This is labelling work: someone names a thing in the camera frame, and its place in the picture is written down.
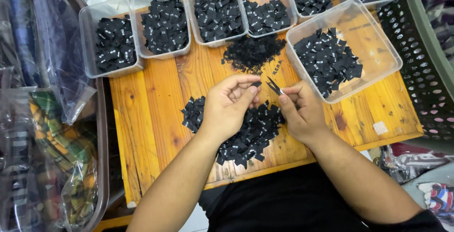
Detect person's right hand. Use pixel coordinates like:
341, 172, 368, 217
278, 80, 332, 146

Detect person's left hand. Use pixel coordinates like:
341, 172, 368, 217
199, 74, 262, 144

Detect black thread snips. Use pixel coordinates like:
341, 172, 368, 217
266, 76, 286, 96

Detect loose pile of black labels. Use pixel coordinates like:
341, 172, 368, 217
180, 96, 286, 169

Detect pile of black fabric scraps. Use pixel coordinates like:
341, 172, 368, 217
221, 34, 287, 76

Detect white paper sticker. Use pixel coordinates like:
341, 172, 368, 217
372, 121, 389, 136

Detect person's black shirt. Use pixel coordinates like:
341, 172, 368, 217
198, 162, 448, 232

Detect large clear plastic container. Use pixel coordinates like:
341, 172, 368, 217
285, 0, 404, 104

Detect brown plastic tub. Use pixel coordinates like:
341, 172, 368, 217
53, 0, 110, 232

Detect dark perforated plastic basket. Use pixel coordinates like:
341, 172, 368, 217
375, 0, 454, 154

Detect bagged patterned clothes heap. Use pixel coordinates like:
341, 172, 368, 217
375, 143, 454, 225

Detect patterned fabric in basket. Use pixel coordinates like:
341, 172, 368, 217
416, 0, 454, 67

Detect heap of bagged folded clothes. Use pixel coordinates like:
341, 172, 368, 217
0, 0, 100, 232

